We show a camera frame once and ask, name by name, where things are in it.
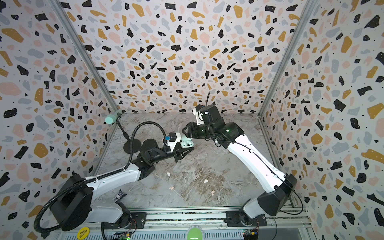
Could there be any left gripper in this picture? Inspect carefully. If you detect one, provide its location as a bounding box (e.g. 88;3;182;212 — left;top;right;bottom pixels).
151;139;195;165

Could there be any mint green charging case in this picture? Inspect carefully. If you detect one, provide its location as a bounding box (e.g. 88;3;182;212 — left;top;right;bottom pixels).
180;140;194;148

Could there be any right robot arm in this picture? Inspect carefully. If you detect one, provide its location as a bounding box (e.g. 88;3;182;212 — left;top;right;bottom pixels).
183;105;297;226

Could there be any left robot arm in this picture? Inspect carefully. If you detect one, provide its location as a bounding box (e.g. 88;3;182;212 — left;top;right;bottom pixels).
49;139;194;232

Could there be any microphone on black stand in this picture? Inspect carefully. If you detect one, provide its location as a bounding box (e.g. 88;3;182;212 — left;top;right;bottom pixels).
105;110;142;154

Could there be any green push button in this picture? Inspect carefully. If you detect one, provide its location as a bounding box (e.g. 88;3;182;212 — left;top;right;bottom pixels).
186;226;205;240

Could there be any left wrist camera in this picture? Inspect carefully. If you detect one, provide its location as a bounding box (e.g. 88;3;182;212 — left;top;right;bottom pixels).
165;133;182;152

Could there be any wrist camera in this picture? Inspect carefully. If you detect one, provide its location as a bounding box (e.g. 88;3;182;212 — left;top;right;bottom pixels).
165;133;182;152
193;105;208;125

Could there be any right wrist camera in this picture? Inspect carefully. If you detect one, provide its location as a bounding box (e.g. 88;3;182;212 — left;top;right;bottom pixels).
193;105;208;125

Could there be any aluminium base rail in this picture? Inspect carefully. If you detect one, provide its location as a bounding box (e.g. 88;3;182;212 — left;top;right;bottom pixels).
53;206;313;240

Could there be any black corrugated cable conduit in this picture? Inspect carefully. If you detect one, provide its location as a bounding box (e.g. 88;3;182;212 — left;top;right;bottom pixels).
33;121;167;234

